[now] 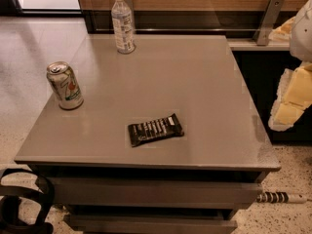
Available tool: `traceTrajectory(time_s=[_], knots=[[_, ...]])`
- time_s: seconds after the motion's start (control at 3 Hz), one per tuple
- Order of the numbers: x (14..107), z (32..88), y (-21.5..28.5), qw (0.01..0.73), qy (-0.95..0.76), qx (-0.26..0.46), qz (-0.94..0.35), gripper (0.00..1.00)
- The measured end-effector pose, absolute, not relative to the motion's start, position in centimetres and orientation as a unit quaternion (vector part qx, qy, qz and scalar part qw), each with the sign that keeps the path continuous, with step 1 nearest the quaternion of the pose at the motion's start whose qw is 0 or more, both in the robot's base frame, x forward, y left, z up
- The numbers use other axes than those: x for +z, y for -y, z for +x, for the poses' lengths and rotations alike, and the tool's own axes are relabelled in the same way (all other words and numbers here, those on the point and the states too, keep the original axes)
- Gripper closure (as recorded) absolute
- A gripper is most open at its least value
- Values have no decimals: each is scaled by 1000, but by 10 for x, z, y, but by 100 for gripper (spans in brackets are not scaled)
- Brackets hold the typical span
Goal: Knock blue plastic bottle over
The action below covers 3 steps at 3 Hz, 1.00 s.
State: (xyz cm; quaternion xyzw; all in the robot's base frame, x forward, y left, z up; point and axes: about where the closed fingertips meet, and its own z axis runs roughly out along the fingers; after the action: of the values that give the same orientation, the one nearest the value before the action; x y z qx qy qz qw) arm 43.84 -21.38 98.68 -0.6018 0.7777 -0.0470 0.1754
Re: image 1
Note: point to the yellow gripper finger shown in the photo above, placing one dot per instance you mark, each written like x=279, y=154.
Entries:
x=295, y=86
x=283, y=116

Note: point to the clear plastic water bottle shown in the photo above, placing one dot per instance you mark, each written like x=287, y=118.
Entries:
x=122, y=19

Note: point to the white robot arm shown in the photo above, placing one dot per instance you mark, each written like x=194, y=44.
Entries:
x=301, y=35

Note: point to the striped white stick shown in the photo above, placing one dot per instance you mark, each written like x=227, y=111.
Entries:
x=281, y=197

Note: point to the grey drawer cabinet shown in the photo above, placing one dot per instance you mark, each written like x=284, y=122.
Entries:
x=191, y=184

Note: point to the black snack bar wrapper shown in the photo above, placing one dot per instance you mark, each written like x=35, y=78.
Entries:
x=155, y=130

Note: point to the silver soda can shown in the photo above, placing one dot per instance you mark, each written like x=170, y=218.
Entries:
x=64, y=85

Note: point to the grey metal bracket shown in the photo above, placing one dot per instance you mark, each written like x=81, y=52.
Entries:
x=261, y=36

